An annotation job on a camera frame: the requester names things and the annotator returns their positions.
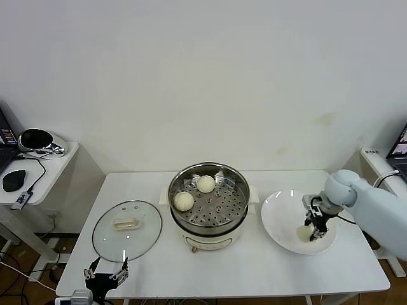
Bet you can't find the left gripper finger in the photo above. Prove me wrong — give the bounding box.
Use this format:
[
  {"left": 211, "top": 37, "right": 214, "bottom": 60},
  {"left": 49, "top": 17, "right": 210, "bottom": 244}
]
[
  {"left": 83, "top": 257, "right": 101, "bottom": 280},
  {"left": 109, "top": 256, "right": 130, "bottom": 283}
]

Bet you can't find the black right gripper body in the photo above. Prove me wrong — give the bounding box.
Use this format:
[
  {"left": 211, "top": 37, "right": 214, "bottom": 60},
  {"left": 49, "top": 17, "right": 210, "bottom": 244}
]
[{"left": 310, "top": 201, "right": 328, "bottom": 228}]

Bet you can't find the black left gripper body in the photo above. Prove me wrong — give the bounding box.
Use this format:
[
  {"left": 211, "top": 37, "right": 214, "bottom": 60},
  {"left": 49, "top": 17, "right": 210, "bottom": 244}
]
[{"left": 85, "top": 272, "right": 118, "bottom": 305}]

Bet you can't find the white steamed baozi bun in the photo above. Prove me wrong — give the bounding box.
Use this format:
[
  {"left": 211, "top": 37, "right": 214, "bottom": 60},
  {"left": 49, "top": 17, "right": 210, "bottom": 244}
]
[
  {"left": 296, "top": 224, "right": 314, "bottom": 243},
  {"left": 173, "top": 191, "right": 195, "bottom": 213},
  {"left": 196, "top": 176, "right": 216, "bottom": 194}
]

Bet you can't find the glass lid cream handle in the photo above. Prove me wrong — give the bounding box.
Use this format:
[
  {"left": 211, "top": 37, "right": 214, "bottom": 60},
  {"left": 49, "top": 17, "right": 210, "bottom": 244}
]
[{"left": 92, "top": 199, "right": 163, "bottom": 263}]

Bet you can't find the stainless steel steamer basket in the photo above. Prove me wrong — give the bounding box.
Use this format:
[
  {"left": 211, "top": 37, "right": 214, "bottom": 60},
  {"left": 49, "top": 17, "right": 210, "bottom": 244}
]
[{"left": 158, "top": 162, "right": 260, "bottom": 227}]

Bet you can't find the white round plate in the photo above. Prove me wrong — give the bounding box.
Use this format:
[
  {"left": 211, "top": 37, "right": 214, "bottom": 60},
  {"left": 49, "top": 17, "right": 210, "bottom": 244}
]
[{"left": 260, "top": 189, "right": 337, "bottom": 255}]

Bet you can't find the white side table with label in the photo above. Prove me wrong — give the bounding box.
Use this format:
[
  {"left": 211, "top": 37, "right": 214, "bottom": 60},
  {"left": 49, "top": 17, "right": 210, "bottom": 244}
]
[{"left": 360, "top": 147, "right": 407, "bottom": 277}]

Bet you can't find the cream electric cooking pot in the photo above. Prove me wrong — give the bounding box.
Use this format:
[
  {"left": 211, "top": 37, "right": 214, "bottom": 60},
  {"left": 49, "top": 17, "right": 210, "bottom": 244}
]
[{"left": 170, "top": 203, "right": 257, "bottom": 255}]

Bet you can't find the white side table with mouse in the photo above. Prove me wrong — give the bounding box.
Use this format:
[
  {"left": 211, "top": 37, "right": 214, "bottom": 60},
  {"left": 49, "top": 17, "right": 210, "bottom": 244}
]
[{"left": 0, "top": 140, "right": 79, "bottom": 265}]

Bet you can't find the grey usb dongle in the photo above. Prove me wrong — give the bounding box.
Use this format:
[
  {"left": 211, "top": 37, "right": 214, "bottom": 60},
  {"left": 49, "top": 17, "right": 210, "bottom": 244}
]
[{"left": 10, "top": 190, "right": 32, "bottom": 210}]

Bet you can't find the black laptop beside label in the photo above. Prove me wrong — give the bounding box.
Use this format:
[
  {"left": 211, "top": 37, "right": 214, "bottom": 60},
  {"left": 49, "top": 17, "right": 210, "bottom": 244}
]
[{"left": 385, "top": 122, "right": 407, "bottom": 184}]

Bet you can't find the black computer mouse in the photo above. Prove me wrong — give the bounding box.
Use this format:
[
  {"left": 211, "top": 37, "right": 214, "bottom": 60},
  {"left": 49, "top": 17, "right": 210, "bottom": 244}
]
[{"left": 2, "top": 169, "right": 27, "bottom": 192}]

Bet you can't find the shiny chrome black gadget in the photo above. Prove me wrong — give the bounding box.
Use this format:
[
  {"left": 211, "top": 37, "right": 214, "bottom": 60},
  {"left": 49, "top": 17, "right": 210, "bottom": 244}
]
[{"left": 17, "top": 128, "right": 71, "bottom": 156}]

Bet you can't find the black laptop beside mouse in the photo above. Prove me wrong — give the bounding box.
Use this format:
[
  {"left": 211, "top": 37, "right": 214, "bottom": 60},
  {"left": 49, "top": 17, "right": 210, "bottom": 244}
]
[{"left": 0, "top": 106, "right": 20, "bottom": 174}]

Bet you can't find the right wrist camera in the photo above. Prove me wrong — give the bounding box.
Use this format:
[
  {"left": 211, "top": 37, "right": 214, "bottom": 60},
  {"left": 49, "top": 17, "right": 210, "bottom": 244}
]
[{"left": 301, "top": 194, "right": 322, "bottom": 219}]

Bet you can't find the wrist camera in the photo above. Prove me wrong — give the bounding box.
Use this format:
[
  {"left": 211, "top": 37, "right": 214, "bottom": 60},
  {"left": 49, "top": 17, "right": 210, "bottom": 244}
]
[
  {"left": 301, "top": 194, "right": 322, "bottom": 219},
  {"left": 54, "top": 288, "right": 93, "bottom": 305}
]

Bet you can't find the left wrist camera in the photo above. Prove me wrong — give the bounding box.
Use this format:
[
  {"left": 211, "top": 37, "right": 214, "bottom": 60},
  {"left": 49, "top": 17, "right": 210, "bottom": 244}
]
[{"left": 54, "top": 288, "right": 93, "bottom": 305}]

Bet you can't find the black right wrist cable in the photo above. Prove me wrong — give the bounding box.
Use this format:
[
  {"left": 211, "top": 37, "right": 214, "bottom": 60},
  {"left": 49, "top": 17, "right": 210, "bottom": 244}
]
[{"left": 335, "top": 214, "right": 360, "bottom": 226}]

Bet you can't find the black floor cable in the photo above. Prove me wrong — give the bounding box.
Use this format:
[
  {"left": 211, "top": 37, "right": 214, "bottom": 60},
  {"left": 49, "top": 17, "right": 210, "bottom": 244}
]
[{"left": 0, "top": 244, "right": 66, "bottom": 305}]

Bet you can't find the white floor cable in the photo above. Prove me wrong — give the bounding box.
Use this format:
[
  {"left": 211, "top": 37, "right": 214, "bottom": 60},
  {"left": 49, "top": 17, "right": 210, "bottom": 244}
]
[{"left": 0, "top": 260, "right": 57, "bottom": 290}]

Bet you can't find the white laptop cable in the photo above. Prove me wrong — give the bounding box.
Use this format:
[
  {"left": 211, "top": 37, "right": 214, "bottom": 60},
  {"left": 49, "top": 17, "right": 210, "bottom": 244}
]
[{"left": 371, "top": 170, "right": 400, "bottom": 191}]

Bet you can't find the black dongle cable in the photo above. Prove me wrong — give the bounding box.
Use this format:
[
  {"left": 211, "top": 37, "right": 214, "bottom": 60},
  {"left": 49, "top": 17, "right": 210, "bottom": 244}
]
[{"left": 14, "top": 155, "right": 46, "bottom": 193}]

